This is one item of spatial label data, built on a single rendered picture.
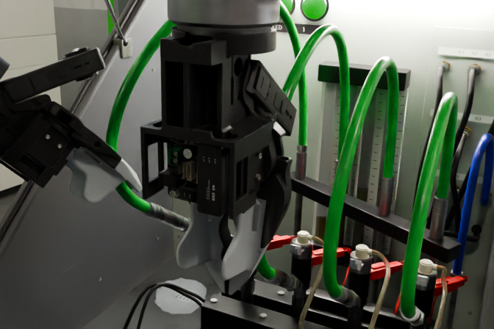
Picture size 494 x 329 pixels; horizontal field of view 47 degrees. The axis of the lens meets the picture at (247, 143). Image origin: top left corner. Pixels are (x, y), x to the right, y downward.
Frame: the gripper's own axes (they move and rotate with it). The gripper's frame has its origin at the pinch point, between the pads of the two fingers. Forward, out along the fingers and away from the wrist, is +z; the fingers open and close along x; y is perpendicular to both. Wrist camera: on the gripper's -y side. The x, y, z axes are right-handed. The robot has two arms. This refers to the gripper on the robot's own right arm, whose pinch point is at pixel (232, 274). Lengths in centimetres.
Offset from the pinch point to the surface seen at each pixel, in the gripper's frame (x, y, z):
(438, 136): 12.2, -21.3, -8.0
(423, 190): 11.9, -17.0, -3.7
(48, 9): -251, -237, 7
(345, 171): 4.3, -16.1, -4.5
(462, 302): 16, -57, 31
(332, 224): 4.1, -13.8, 0.4
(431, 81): 6, -57, -7
